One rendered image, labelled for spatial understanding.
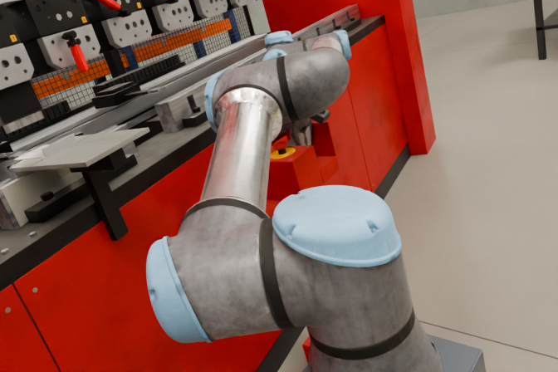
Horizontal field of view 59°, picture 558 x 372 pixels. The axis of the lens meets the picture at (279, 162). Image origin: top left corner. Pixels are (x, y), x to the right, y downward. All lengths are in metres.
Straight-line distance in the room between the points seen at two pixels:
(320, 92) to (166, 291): 0.45
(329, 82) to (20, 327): 0.74
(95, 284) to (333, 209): 0.80
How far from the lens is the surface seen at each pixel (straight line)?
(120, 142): 1.06
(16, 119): 1.26
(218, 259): 0.50
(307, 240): 0.45
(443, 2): 8.54
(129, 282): 1.26
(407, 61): 3.00
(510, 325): 1.85
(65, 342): 1.18
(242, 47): 2.35
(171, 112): 1.54
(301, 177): 1.31
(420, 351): 0.56
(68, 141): 1.21
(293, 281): 0.48
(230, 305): 0.50
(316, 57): 0.86
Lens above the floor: 1.22
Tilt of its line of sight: 20 degrees down
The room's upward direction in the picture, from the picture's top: 16 degrees counter-clockwise
